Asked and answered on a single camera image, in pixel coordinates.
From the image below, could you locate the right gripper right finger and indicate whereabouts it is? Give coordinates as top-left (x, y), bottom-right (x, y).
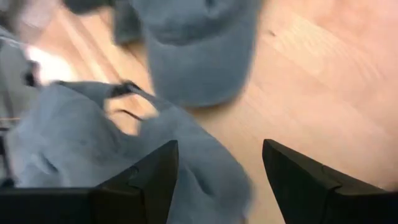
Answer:
top-left (262, 139), bottom-right (398, 224)

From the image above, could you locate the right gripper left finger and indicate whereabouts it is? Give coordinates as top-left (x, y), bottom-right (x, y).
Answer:
top-left (0, 139), bottom-right (180, 224)

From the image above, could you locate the blue-grey baseball cap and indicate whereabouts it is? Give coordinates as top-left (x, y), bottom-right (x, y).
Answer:
top-left (113, 0), bottom-right (265, 108)
top-left (6, 80), bottom-right (254, 224)

